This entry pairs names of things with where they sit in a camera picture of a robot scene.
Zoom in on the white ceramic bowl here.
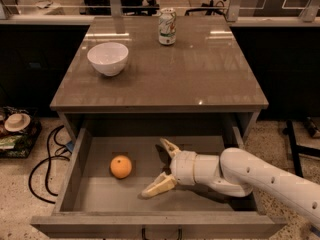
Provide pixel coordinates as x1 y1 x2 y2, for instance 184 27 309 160
87 42 129 76

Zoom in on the black floor cable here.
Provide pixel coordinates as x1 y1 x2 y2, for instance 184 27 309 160
27 124 72 205

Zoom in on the open grey top drawer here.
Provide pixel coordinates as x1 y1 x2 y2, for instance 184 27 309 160
31 129 286 240

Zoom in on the white green soda can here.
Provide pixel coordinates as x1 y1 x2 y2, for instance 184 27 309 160
158 8 176 45

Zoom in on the metal frame post right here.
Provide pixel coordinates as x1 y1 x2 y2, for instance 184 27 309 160
226 0 242 22

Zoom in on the grey cabinet counter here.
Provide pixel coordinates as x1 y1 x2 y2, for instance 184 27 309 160
50 16 268 136

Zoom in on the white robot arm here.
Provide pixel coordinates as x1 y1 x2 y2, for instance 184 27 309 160
142 139 320 228

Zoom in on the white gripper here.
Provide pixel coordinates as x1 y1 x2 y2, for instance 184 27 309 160
141 138 197 198

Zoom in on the dark box of clutter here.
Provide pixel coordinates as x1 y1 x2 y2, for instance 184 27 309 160
0 106 42 158

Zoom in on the tan hat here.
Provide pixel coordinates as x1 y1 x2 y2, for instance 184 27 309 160
4 113 31 132

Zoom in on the black stand with wheel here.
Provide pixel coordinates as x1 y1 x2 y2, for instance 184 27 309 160
283 120 320 177

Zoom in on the orange fruit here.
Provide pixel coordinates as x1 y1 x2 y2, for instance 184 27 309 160
110 155 132 179

